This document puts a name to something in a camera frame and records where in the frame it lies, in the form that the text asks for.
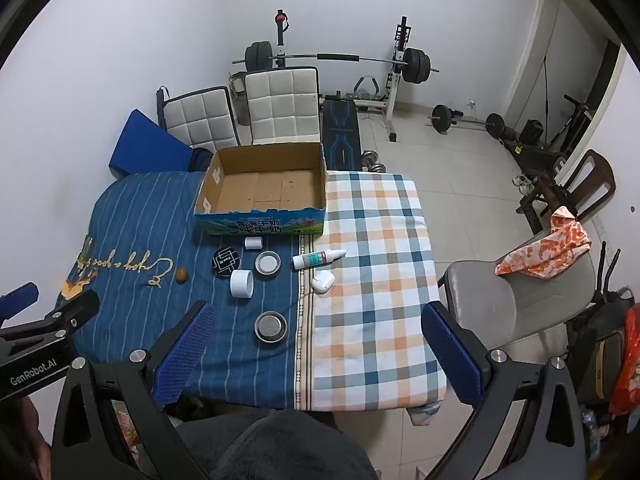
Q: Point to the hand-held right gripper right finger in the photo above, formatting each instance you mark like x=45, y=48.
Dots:
x=450, y=355

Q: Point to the red bag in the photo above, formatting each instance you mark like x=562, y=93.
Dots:
x=629, y=355

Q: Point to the long barbell with black plates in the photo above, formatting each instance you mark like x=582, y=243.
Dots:
x=415, y=66

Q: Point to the pair of light shoes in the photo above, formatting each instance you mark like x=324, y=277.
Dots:
x=525, y=183

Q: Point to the small white cylinder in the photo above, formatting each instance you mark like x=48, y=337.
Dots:
x=253, y=243

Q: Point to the brown walnut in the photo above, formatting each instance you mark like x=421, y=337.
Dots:
x=181, y=275

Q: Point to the person's dark clothing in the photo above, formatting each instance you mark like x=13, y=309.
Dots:
x=280, y=445

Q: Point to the white spray bottle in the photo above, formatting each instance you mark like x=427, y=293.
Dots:
x=312, y=260

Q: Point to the blue foam mat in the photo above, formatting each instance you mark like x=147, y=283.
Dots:
x=145, y=145

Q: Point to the cardboard box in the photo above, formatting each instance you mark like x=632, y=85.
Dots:
x=260, y=195

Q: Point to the blue striped blanket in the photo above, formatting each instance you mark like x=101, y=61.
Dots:
x=145, y=220

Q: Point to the grey chair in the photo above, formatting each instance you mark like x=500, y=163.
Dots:
x=480, y=300

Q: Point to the large white roll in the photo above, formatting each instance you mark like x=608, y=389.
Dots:
x=242, y=284

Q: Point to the white quilted chair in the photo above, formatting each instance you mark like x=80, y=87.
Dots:
x=282, y=107
x=200, y=117

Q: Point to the checked blanket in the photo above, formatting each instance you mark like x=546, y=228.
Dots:
x=370, y=280

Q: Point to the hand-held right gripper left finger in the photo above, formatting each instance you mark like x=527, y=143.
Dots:
x=185, y=355

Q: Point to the chrome dumbbells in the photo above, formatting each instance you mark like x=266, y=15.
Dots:
x=374, y=161

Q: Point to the short barbell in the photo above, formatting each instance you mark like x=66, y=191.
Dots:
x=442, y=119

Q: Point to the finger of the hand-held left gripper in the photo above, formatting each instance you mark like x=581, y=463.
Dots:
x=75, y=312
x=20, y=297

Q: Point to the glass jar with white lid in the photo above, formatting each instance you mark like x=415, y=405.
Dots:
x=268, y=263

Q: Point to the white oval container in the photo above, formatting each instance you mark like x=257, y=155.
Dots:
x=323, y=281

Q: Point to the dark blue cloth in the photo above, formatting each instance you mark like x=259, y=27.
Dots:
x=200, y=160

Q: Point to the black weight bench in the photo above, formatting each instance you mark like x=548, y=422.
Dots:
x=341, y=135

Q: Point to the orange patterned cloth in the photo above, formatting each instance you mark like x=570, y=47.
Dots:
x=545, y=247

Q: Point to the dark wooden chair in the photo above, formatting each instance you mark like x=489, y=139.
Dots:
x=595, y=175

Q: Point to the black round tin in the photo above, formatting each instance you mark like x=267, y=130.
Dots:
x=226, y=261

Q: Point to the glass jar with grey lid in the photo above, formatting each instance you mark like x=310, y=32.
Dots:
x=271, y=327

